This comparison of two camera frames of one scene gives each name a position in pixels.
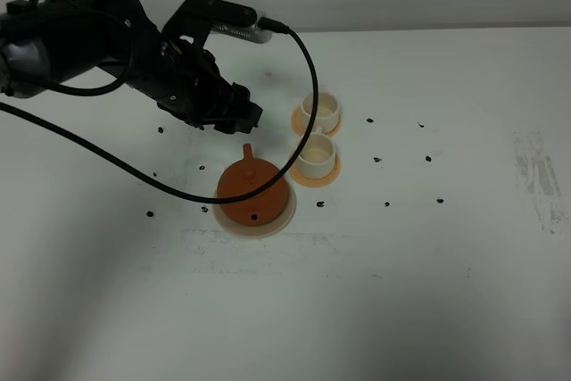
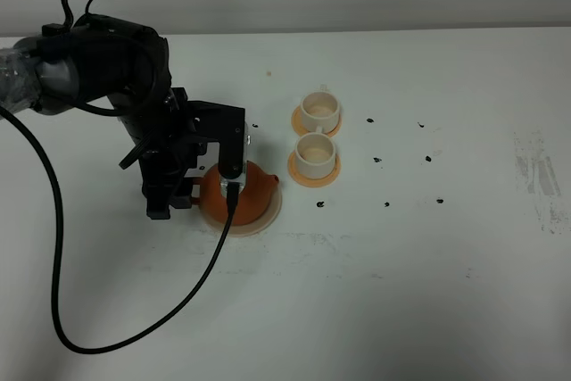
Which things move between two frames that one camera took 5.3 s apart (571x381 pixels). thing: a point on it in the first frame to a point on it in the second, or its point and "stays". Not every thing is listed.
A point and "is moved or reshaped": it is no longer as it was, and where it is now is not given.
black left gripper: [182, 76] to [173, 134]
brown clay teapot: [244, 177] is moved or reshaped
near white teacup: [317, 158] stays
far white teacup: [326, 114] stays
